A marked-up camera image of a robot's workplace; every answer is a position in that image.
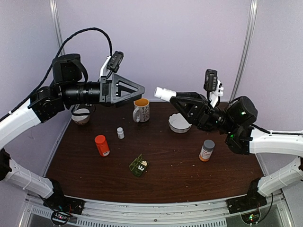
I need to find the white fluted bowl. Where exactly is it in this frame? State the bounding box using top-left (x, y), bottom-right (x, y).
top-left (168, 113), bottom-right (192, 134)

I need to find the left black braided cable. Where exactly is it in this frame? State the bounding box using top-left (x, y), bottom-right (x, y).
top-left (0, 27), bottom-right (113, 119)

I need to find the small white pill bottle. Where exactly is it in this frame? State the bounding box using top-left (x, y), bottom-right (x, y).
top-left (116, 127), bottom-right (125, 139)

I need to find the right black braided cable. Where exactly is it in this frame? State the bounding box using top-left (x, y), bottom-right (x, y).
top-left (253, 125), bottom-right (303, 137)

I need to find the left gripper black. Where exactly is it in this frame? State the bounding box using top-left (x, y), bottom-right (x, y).
top-left (60, 72), bottom-right (145, 107)

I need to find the green pill organizer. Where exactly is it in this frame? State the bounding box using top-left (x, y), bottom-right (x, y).
top-left (129, 154), bottom-right (150, 177)

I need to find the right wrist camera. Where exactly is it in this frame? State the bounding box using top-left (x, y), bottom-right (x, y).
top-left (204, 69), bottom-right (218, 92)

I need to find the large orange pill bottle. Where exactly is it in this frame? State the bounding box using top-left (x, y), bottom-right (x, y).
top-left (96, 140), bottom-right (110, 157)

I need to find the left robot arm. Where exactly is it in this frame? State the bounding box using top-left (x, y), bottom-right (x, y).
top-left (0, 52), bottom-right (145, 210)

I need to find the small white tea cup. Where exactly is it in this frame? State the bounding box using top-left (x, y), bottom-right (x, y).
top-left (71, 108), bottom-right (90, 125)

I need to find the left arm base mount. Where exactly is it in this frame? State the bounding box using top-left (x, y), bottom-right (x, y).
top-left (43, 179), bottom-right (85, 215)

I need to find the aluminium frame post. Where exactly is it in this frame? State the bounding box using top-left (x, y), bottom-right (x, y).
top-left (49, 0), bottom-right (63, 47)
top-left (230, 0), bottom-right (258, 101)

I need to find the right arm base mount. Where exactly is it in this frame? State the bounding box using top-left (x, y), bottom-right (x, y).
top-left (226, 178), bottom-right (267, 214)

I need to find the black braided cable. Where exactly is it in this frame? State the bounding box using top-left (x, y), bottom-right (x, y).
top-left (253, 125), bottom-right (303, 137)
top-left (0, 27), bottom-right (113, 119)

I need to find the right aluminium frame post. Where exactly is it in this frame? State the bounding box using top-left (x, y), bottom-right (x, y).
top-left (230, 0), bottom-right (258, 101)

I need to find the floral mug yellow inside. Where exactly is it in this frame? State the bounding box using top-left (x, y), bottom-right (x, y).
top-left (133, 98), bottom-right (150, 123)

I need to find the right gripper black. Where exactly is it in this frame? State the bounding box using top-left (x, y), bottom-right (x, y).
top-left (169, 91), bottom-right (236, 135)

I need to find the left aluminium frame post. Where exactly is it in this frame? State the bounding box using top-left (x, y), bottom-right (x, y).
top-left (49, 0), bottom-right (63, 47)

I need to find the aluminium front rail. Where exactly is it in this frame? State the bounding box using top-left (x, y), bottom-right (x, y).
top-left (17, 191), bottom-right (295, 227)

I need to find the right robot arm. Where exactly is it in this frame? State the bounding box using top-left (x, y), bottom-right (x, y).
top-left (166, 92), bottom-right (303, 209)

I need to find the orange bottle cap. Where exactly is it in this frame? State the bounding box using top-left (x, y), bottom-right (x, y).
top-left (94, 135), bottom-right (106, 145)

